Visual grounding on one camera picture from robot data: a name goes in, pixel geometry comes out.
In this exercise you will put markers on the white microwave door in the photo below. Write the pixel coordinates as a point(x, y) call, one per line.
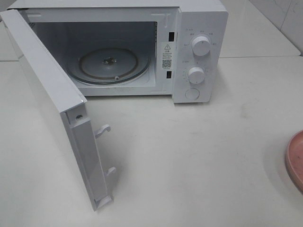
point(62, 106)

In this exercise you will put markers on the glass microwave turntable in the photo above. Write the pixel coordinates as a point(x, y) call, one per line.
point(106, 66)

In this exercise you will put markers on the pink round plate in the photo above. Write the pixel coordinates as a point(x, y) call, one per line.
point(294, 159)

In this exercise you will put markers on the white microwave oven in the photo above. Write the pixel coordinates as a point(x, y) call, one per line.
point(182, 37)

